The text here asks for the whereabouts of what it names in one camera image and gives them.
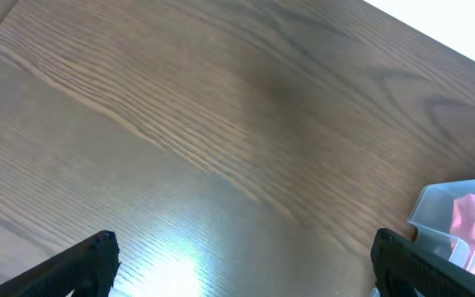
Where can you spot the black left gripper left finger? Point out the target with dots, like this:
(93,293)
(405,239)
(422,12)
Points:
(88,268)

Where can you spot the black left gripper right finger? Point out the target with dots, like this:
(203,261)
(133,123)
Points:
(402,268)

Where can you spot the clear plastic storage bin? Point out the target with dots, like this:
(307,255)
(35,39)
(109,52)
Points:
(432,216)

